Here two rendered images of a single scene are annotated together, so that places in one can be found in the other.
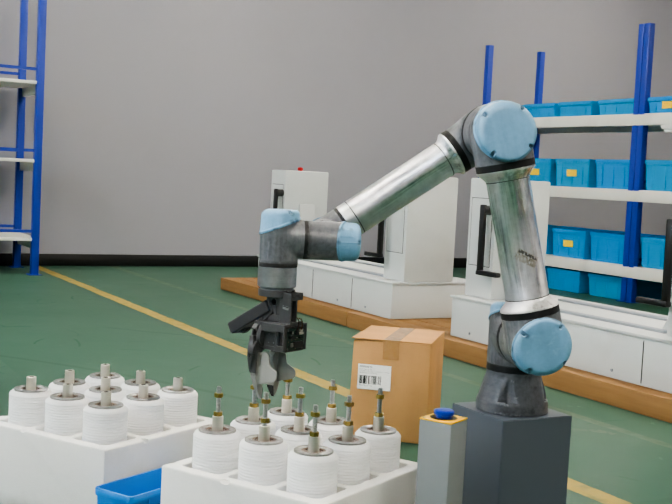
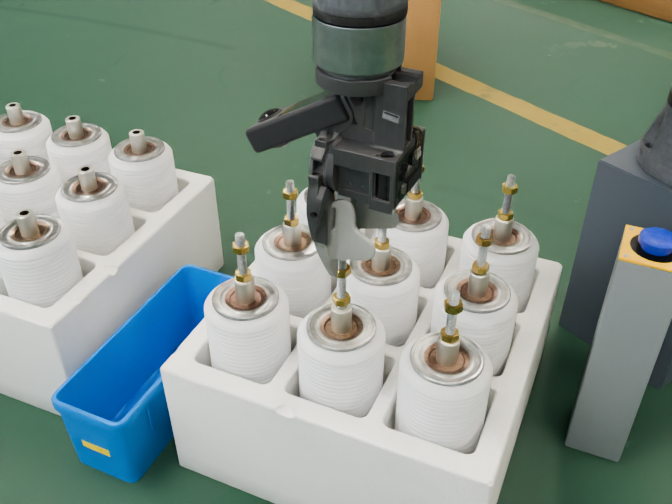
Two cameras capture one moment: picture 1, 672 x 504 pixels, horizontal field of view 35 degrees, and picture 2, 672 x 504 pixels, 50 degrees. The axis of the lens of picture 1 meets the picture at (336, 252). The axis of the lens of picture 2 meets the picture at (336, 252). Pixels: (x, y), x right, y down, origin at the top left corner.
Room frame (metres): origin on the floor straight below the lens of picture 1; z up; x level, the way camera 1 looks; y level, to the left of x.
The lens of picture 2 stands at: (1.51, 0.22, 0.79)
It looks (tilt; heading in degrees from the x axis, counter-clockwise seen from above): 37 degrees down; 351
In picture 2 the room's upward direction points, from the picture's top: straight up
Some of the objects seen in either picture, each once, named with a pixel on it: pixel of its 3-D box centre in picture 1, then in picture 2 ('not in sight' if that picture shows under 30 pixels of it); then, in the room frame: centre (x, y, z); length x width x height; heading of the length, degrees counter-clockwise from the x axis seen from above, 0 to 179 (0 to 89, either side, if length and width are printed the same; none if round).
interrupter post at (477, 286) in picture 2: (347, 433); (478, 282); (2.11, -0.04, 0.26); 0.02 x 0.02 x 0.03
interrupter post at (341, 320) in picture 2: (264, 433); (341, 318); (2.08, 0.12, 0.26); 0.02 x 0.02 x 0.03
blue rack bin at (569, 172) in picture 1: (595, 174); not in sight; (8.30, -1.96, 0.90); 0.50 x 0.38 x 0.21; 120
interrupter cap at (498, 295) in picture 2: (347, 440); (477, 291); (2.11, -0.04, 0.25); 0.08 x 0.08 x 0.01
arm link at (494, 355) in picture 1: (517, 331); not in sight; (2.26, -0.39, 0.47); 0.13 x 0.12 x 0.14; 7
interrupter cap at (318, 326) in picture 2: (263, 440); (341, 327); (2.08, 0.12, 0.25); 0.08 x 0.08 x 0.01
